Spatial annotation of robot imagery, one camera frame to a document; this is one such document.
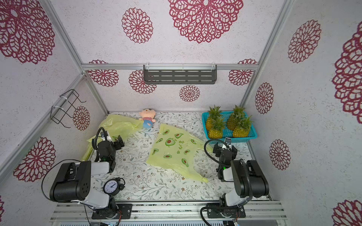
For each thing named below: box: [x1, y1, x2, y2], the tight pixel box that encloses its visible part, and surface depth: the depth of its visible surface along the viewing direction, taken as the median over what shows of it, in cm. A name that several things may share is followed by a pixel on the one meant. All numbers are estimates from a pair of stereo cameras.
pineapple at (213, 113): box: [205, 104, 223, 131], surface depth 99 cm
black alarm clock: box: [101, 177, 126, 197], surface depth 81 cm
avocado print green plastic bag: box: [145, 123, 214, 183], surface depth 89 cm
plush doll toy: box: [138, 108, 157, 129], surface depth 112 cm
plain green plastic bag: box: [81, 113, 144, 162], surface depth 99 cm
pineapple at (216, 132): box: [208, 115, 226, 139], surface depth 93 cm
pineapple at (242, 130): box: [232, 114, 254, 138], surface depth 93 cm
